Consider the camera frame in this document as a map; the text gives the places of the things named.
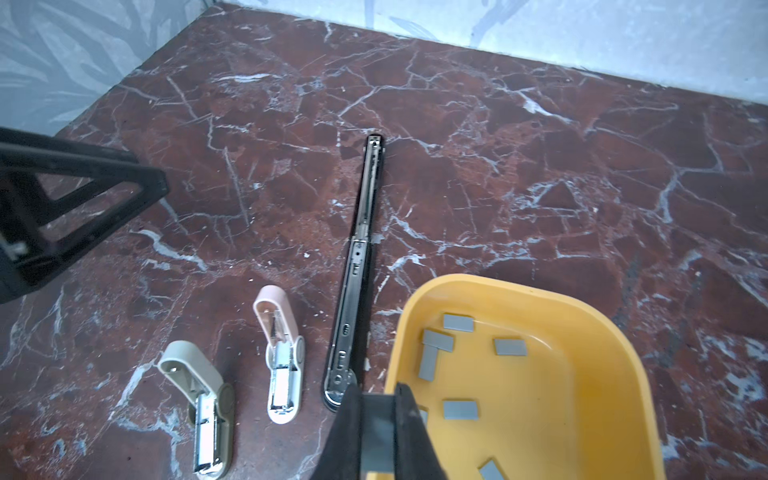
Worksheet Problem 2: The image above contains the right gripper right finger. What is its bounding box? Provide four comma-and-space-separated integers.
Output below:
394, 383, 447, 480

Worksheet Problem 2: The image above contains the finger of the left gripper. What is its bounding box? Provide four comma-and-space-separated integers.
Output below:
1, 128, 169, 303

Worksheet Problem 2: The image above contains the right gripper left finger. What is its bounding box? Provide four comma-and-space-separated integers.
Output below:
310, 384, 363, 480

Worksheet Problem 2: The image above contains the black stapler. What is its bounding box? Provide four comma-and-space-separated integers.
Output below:
322, 134, 385, 412

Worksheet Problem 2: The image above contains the pink mini stapler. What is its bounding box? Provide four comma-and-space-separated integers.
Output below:
253, 285, 306, 425

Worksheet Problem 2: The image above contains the yellow plastic tray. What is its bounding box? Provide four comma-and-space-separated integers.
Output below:
385, 274, 664, 479

